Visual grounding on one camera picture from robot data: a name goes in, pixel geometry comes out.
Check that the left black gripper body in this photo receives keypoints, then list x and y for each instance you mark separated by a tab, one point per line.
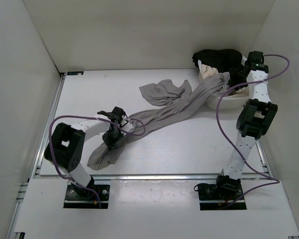
110	137

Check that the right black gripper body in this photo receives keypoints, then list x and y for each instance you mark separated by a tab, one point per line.
237	78

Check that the grey trousers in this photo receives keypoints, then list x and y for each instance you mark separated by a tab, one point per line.
173	104

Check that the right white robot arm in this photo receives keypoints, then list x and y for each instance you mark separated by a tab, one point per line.
252	123

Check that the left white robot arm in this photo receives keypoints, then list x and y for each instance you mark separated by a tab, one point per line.
67	141

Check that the black trousers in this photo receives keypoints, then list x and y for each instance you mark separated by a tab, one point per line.
222	60

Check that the beige trousers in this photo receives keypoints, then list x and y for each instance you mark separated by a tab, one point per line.
207	72

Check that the white laundry basket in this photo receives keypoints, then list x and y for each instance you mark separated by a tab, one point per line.
226	103

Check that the black label sticker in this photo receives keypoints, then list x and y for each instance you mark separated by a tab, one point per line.
75	73

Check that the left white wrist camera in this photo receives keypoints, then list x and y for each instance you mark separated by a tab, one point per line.
130	125

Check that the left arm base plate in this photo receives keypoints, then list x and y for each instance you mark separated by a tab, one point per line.
76	198

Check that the left aluminium rail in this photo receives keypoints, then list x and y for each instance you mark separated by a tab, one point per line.
44	140

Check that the aluminium rail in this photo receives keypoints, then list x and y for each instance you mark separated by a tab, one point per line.
155	177
44	140
263	158

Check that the front aluminium rail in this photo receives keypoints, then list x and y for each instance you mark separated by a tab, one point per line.
155	177

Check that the right aluminium rail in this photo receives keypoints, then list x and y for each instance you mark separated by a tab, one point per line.
263	158

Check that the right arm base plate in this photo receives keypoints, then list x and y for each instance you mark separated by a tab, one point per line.
210	198

